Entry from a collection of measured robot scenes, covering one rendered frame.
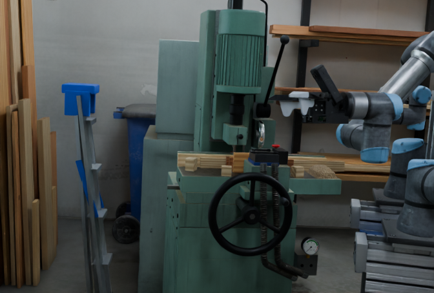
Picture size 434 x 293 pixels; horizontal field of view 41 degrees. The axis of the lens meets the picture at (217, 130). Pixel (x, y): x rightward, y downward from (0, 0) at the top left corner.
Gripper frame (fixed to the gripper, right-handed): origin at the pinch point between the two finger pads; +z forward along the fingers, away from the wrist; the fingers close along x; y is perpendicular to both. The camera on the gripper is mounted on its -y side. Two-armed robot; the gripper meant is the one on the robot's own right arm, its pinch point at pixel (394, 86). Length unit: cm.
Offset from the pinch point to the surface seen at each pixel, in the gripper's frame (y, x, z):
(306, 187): 29, -60, -70
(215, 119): 3, -91, -49
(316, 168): 24, -54, -64
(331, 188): 31, -50, -69
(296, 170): 23, -63, -70
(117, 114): 13, -151, 120
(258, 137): 12, -74, -48
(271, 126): 9, -67, -40
